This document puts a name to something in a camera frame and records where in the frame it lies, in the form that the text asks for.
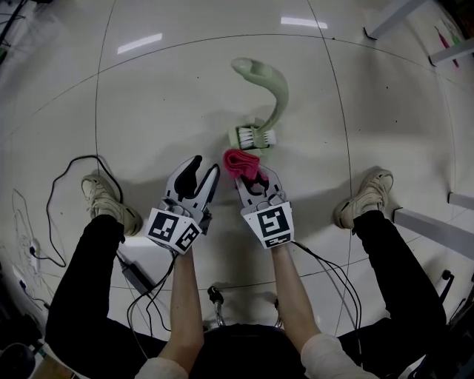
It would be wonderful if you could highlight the black floor cable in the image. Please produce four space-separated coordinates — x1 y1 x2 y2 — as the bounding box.
46 154 124 268

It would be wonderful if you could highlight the person's right forearm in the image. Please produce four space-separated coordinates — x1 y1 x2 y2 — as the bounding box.
271 244 322 358

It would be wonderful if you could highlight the person's left forearm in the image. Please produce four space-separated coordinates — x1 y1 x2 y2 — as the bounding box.
156 250 207 367

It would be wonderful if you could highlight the white power strip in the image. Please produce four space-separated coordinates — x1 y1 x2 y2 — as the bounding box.
13 266 30 297
21 238 41 267

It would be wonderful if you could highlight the person's left leg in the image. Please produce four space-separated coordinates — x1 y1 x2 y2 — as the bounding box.
43 213 173 379

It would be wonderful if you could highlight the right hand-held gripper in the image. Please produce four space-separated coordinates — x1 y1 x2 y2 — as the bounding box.
234 165 295 250

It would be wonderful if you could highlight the person's right beige sneaker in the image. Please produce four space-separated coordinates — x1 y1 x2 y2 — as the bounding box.
332 168 395 230

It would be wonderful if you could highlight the white table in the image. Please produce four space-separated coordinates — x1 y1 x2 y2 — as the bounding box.
362 0 474 67

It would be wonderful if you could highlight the person's beige sneaker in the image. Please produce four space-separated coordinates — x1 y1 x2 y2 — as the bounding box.
80 174 144 238
332 168 395 230

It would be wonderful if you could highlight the person's leg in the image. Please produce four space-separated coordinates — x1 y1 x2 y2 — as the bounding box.
43 213 173 379
337 209 448 379

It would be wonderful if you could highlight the black frame folding table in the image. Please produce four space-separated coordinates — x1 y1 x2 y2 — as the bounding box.
0 0 29 56

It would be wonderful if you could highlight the tangle of white cables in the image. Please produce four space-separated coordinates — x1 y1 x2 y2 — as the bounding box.
10 188 49 308

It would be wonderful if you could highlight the pink plastic tool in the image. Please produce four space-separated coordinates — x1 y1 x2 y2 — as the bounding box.
433 24 460 68

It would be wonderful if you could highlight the black stool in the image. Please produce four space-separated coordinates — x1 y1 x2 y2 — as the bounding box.
201 284 308 379

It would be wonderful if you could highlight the hand-held gripper cable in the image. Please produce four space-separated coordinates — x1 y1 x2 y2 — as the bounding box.
126 251 178 338
292 241 363 366

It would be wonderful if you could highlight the cardboard box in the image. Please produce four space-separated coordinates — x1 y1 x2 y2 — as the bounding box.
31 353 75 379

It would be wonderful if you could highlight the pale green scrub brush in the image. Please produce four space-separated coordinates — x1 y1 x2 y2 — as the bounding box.
230 56 290 151

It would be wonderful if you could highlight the black power adapter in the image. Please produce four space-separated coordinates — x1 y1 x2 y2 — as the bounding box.
116 254 155 294

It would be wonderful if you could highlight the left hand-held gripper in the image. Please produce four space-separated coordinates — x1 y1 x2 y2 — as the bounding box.
147 154 222 257

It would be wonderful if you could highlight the right hand-held gripper cable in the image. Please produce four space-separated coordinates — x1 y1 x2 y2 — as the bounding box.
292 241 363 366

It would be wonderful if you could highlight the black office chair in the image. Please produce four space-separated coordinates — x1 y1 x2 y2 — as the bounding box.
438 269 474 379

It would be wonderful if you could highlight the left hand-held gripper cable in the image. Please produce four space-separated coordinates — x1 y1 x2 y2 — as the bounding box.
126 251 178 338

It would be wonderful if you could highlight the green plastic tool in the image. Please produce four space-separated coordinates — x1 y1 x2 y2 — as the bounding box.
444 20 464 47

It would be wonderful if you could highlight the white desk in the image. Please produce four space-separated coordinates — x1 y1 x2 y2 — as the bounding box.
393 191 474 264

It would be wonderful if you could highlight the person's left beige sneaker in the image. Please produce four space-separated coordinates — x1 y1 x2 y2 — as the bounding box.
80 174 144 238

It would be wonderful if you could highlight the pink cloth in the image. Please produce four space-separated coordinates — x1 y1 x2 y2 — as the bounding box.
222 148 269 183

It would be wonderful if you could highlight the person's right leg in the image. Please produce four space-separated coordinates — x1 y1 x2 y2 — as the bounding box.
337 209 448 379

